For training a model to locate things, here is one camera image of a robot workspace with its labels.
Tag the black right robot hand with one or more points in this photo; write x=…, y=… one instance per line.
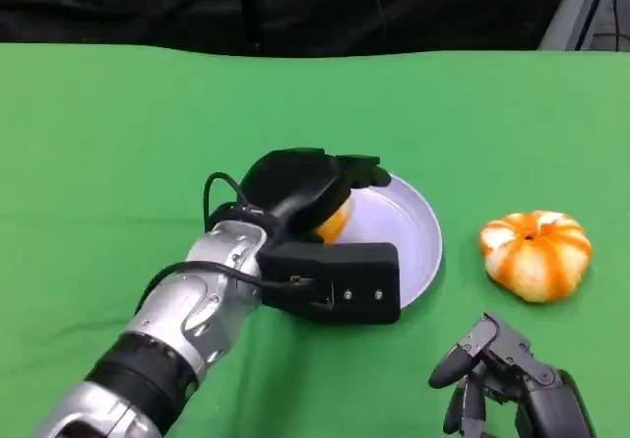
x=536, y=398

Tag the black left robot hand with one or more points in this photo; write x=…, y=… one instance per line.
x=295, y=182

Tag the orange toy bread roll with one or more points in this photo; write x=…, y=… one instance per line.
x=335, y=225

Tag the lilac plate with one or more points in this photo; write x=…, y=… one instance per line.
x=394, y=221

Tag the orange white pumpkin bread roll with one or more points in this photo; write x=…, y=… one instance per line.
x=536, y=256

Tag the green table cloth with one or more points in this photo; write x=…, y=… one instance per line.
x=123, y=138

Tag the black backdrop cloth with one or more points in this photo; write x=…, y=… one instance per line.
x=197, y=0

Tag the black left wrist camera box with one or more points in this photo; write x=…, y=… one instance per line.
x=354, y=270

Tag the grey metal frame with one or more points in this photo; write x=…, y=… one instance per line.
x=566, y=15

